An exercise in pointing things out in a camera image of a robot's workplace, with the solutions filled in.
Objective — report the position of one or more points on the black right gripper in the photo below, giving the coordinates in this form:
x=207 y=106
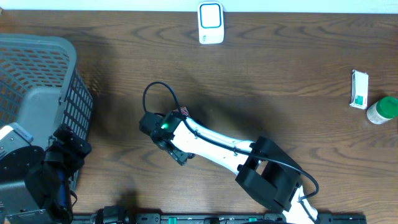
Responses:
x=179 y=157

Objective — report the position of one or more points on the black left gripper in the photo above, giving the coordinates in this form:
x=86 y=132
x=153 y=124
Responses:
x=73 y=144

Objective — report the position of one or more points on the orange chocolate bar wrapper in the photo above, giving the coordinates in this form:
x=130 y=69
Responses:
x=185 y=111

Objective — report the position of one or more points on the white green toothpaste box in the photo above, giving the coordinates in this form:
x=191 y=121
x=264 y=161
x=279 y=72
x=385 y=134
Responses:
x=359 y=92

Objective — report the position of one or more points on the green lid jar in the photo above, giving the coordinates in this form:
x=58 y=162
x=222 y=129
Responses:
x=383 y=110

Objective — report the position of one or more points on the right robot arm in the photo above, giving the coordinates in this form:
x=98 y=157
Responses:
x=262 y=169

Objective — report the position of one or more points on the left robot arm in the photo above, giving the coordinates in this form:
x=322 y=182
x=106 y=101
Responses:
x=35 y=182

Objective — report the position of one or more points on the white barcode scanner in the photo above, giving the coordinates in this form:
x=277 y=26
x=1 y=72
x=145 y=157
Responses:
x=210 y=23

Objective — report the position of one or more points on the grey plastic shopping basket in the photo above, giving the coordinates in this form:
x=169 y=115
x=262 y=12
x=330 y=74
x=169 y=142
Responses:
x=41 y=87

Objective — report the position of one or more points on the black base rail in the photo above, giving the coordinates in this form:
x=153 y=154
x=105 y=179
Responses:
x=117 y=214

